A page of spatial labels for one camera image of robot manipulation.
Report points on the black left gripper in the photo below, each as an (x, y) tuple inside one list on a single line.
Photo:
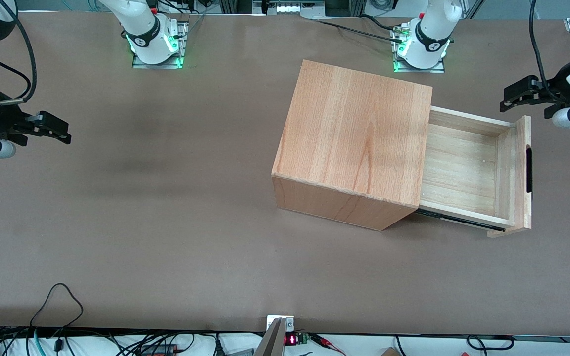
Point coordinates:
[(556, 88)]

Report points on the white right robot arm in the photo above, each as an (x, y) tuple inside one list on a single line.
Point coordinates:
[(141, 20)]

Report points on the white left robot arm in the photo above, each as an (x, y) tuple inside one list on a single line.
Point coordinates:
[(433, 24)]

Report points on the light wooden drawer cabinet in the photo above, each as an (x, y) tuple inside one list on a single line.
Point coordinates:
[(354, 133)]

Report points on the orange black device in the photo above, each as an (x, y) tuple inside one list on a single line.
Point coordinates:
[(159, 350)]

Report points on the white power strip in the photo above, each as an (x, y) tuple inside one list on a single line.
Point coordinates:
[(290, 8)]

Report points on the brown cardboard piece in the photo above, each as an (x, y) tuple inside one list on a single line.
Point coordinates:
[(390, 352)]

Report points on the grey metal bar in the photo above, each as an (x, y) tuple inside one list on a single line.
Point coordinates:
[(271, 343)]

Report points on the red black clip leads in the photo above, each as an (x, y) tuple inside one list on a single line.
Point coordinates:
[(327, 342)]

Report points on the red digit display module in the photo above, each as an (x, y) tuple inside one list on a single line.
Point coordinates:
[(291, 339)]

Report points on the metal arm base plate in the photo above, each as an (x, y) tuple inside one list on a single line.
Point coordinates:
[(141, 66), (436, 69)]

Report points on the small metal bracket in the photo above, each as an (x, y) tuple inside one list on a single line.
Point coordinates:
[(290, 324)]

